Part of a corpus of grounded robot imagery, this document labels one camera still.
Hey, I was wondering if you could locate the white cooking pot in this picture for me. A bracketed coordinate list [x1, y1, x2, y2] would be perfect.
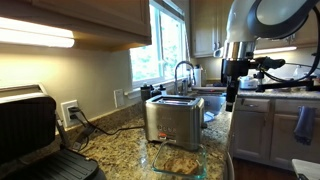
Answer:
[239, 75, 260, 90]

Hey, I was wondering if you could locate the stainless steel two-slot toaster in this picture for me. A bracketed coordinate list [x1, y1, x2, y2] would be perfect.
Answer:
[143, 94, 206, 152]

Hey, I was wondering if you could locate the black bottle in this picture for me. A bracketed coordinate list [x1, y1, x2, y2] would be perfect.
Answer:
[140, 83, 153, 103]

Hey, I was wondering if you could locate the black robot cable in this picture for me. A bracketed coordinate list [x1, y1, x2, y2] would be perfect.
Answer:
[261, 6, 320, 84]

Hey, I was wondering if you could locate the clear glass baking dish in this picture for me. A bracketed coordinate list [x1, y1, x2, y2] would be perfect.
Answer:
[152, 140, 208, 180]

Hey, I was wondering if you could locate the white paper towel roll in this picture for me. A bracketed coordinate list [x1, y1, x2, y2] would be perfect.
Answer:
[194, 64, 204, 88]

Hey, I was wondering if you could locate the grey grill power cable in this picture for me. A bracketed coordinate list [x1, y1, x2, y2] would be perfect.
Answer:
[70, 113, 97, 152]

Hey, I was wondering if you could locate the white wall switch plate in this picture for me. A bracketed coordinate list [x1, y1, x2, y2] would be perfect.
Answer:
[113, 88, 126, 109]

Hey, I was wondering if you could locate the wall cabinet with metal handles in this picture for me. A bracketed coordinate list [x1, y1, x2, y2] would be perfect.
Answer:
[189, 0, 320, 58]

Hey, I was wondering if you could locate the black panini grill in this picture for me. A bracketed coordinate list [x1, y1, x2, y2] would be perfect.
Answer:
[0, 83, 108, 180]

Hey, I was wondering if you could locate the under-cabinet light strip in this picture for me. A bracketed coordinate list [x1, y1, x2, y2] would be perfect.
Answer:
[0, 16, 76, 49]
[253, 46, 298, 56]

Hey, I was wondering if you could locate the curved silver appliance handle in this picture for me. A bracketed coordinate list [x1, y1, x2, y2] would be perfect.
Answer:
[223, 151, 236, 180]

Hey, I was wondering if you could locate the black bar-shaped camera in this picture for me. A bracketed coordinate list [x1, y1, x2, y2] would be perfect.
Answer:
[253, 56, 287, 72]

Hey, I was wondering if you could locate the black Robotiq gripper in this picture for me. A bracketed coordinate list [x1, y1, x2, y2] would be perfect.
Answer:
[220, 57, 250, 113]

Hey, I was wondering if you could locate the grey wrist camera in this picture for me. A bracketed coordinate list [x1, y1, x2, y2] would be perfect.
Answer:
[213, 46, 226, 59]

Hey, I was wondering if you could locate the black toaster power cable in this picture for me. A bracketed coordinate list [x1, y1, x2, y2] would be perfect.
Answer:
[68, 106, 146, 137]

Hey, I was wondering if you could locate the white wall power outlet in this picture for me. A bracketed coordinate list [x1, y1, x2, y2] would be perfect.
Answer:
[60, 99, 81, 129]

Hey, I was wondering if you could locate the wooden wall cabinet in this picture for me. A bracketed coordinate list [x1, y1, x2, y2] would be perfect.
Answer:
[0, 0, 153, 53]

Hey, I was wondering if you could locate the chrome kitchen faucet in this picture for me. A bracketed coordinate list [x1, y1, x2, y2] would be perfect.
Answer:
[173, 60, 198, 97]

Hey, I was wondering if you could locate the kitchen window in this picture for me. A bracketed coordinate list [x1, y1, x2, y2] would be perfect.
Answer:
[129, 0, 188, 90]

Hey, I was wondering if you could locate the light wooden robot table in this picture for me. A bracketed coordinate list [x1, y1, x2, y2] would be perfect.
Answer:
[291, 158, 320, 180]

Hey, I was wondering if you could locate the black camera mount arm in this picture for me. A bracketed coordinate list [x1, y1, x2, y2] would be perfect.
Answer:
[254, 69, 318, 94]

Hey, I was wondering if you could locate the blue-rimmed container lid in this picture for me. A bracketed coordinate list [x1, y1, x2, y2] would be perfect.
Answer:
[203, 111, 217, 124]

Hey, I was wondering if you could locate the blue hanging towel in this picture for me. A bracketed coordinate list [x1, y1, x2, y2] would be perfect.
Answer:
[293, 105, 317, 147]

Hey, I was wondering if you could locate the beige base cabinet with drawers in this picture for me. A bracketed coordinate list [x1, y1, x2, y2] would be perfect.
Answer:
[231, 97, 320, 172]

